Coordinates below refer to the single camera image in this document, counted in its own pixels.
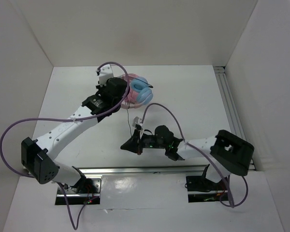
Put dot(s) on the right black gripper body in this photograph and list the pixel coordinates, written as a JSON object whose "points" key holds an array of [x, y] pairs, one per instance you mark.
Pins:
{"points": [[150, 141]]}

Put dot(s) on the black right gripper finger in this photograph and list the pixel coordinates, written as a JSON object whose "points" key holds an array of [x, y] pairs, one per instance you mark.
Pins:
{"points": [[131, 144], [139, 150]]}

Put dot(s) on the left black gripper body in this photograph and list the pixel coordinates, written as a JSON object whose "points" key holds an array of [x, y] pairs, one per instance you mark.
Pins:
{"points": [[100, 87]]}

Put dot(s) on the pink blue cat-ear headphones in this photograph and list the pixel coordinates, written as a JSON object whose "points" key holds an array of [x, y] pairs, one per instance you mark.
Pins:
{"points": [[142, 90]]}

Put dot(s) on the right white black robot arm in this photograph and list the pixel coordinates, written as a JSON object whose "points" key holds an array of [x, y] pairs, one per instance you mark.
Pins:
{"points": [[229, 153]]}

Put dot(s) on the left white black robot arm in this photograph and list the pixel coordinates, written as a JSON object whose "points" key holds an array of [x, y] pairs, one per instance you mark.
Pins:
{"points": [[38, 156]]}

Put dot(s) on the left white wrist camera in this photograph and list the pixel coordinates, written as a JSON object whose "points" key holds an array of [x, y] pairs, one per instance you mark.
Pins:
{"points": [[104, 73]]}

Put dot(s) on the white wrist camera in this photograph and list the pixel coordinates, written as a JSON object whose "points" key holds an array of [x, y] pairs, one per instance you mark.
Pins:
{"points": [[104, 73], [137, 123]]}

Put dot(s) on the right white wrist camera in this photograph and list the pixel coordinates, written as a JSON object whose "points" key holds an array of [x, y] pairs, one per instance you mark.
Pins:
{"points": [[137, 123]]}

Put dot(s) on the aluminium rail front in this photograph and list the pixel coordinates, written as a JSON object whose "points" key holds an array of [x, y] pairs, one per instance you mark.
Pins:
{"points": [[143, 170]]}

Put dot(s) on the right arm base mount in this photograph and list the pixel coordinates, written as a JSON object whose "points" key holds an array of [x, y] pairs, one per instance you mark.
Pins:
{"points": [[201, 189]]}

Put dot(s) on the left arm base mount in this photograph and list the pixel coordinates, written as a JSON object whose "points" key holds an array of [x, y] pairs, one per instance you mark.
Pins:
{"points": [[89, 194]]}

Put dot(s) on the aluminium rail right edge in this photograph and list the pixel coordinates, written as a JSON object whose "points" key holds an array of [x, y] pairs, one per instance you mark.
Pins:
{"points": [[229, 103]]}

